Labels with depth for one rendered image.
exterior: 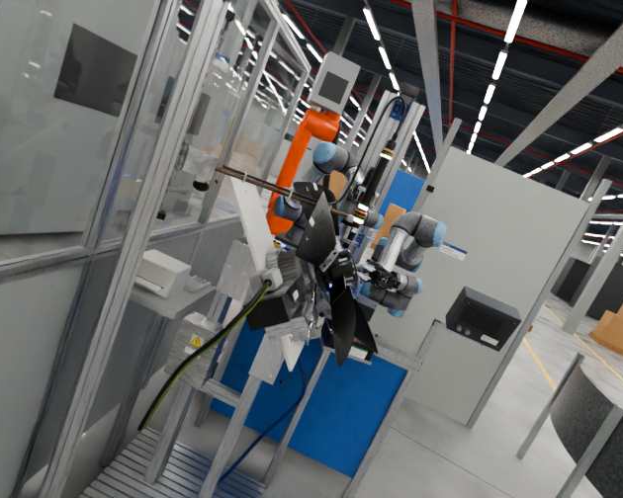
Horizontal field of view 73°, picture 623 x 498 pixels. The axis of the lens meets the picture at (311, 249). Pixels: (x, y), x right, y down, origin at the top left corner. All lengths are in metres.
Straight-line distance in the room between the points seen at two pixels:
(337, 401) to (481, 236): 1.86
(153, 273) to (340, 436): 1.28
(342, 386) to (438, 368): 1.66
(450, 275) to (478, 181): 0.75
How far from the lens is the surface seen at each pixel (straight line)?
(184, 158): 1.31
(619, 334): 13.82
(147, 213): 1.32
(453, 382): 3.79
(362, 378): 2.15
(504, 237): 3.53
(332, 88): 5.59
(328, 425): 2.29
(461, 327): 2.03
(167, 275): 1.55
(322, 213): 1.29
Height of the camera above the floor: 1.52
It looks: 11 degrees down
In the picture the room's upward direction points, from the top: 23 degrees clockwise
